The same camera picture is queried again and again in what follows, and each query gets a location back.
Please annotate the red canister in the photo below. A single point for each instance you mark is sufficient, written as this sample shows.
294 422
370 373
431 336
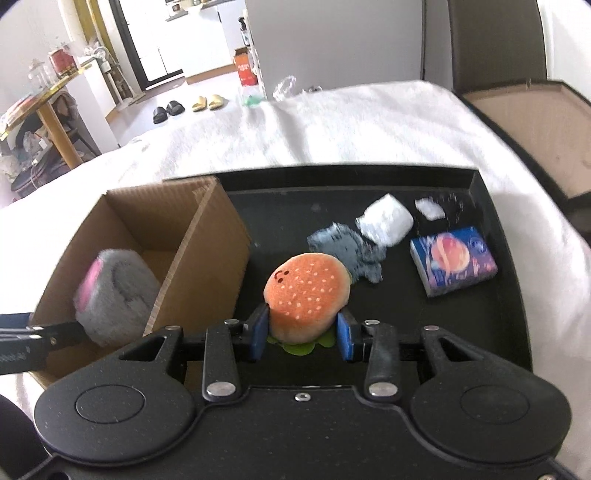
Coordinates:
62 61

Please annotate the brown wooden board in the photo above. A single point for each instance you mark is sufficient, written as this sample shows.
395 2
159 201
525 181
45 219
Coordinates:
535 120

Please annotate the green plastic bag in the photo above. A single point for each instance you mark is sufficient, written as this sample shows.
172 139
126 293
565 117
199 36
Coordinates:
253 99

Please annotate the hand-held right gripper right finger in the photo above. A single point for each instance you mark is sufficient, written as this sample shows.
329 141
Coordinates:
344 339

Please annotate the black framed glass door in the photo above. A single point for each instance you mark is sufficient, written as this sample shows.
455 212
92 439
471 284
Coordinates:
152 41

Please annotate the orange carton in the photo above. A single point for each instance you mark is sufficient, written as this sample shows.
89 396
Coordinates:
246 69

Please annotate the blue planet print tissue pack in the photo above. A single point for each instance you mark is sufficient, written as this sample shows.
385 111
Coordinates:
455 261

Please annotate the brown cardboard box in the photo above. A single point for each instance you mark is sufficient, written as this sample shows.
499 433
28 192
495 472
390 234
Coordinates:
203 258

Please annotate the grey fuzzy cloth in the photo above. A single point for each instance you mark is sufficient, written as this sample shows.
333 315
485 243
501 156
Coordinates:
344 251

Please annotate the yellow slipper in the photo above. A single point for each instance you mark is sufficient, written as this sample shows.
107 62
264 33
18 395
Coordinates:
215 102
199 104

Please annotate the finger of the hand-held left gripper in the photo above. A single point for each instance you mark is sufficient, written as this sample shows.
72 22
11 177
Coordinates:
60 334

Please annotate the wooden table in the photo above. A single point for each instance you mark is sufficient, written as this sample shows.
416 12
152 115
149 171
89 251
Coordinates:
51 117

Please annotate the clear plastic bag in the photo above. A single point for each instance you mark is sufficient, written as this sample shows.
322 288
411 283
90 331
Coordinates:
284 87

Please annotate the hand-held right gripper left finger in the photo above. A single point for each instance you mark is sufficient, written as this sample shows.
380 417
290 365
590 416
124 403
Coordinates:
257 336

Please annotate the orange burger plush toy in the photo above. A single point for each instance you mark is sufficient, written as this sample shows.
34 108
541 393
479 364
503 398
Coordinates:
307 295

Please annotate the white soft packet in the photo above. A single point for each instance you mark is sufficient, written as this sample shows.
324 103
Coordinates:
387 220

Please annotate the grey and pink plush toy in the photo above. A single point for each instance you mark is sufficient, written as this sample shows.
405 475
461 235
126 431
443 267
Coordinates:
120 295

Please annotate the dark round stool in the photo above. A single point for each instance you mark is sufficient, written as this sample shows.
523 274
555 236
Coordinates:
32 177

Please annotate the black tray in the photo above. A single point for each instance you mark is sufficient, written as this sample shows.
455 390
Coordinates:
286 217

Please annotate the glass jar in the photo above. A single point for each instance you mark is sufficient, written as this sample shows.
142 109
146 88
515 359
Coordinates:
38 71

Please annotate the black slipper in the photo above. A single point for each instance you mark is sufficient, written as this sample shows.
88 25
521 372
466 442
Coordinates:
159 115
175 107

